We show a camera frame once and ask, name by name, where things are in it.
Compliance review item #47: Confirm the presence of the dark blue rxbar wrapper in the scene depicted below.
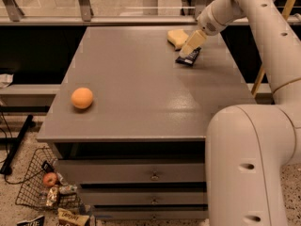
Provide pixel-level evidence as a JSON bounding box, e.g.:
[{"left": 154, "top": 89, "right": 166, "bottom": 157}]
[{"left": 175, "top": 47, "right": 201, "bottom": 66}]

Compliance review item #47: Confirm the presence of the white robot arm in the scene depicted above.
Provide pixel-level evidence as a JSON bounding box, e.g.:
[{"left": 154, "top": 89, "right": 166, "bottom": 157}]
[{"left": 198, "top": 0, "right": 301, "bottom": 226}]

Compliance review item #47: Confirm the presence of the yellow sponge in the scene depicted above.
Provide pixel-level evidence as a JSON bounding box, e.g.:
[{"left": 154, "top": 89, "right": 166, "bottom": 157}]
[{"left": 167, "top": 29, "right": 188, "bottom": 50}]

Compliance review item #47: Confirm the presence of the grey drawer cabinet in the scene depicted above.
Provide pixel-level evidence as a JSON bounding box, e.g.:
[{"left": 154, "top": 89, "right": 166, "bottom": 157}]
[{"left": 39, "top": 26, "right": 253, "bottom": 211}]

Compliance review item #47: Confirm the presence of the orange fruit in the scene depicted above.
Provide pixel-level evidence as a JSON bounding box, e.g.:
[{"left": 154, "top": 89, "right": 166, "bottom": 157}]
[{"left": 71, "top": 88, "right": 93, "bottom": 109}]

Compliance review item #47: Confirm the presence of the top drawer front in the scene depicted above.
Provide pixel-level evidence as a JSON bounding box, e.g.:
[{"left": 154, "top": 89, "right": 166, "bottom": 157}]
[{"left": 55, "top": 160, "right": 205, "bottom": 184}]

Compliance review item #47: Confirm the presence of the drawer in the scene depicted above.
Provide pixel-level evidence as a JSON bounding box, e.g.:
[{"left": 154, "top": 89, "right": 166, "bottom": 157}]
[
  {"left": 92, "top": 206, "right": 209, "bottom": 220},
  {"left": 55, "top": 160, "right": 205, "bottom": 184},
  {"left": 79, "top": 188, "right": 207, "bottom": 206}
]

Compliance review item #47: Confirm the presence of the middle drawer front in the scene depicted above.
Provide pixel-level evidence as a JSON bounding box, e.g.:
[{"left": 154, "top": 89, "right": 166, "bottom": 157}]
[{"left": 79, "top": 188, "right": 207, "bottom": 206}]

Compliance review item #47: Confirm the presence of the bottom drawer front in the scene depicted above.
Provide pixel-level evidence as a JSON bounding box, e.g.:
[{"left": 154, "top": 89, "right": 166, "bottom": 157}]
[{"left": 92, "top": 206, "right": 209, "bottom": 220}]

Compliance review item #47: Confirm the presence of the red apple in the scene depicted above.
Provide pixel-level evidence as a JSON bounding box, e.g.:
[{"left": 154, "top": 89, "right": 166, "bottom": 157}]
[{"left": 42, "top": 172, "right": 58, "bottom": 187}]

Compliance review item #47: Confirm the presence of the shiny snack packet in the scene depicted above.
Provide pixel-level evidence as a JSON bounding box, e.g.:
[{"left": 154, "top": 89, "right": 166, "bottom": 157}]
[{"left": 46, "top": 186, "right": 59, "bottom": 207}]

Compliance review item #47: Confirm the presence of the yellow chip bag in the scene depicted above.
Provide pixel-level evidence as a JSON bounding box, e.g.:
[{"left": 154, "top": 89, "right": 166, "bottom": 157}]
[{"left": 58, "top": 208, "right": 89, "bottom": 226}]

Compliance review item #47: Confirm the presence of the black metal stand leg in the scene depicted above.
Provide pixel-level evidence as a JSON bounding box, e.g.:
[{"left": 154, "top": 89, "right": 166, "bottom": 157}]
[{"left": 0, "top": 115, "right": 34, "bottom": 175}]

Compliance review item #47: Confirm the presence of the dark snack bag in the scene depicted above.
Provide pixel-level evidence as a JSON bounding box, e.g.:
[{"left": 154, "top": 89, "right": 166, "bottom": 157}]
[{"left": 17, "top": 216, "right": 45, "bottom": 226}]

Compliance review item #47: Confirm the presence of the black wire basket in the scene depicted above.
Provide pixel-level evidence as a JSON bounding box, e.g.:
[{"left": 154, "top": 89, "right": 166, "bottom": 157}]
[{"left": 15, "top": 148, "right": 81, "bottom": 211}]

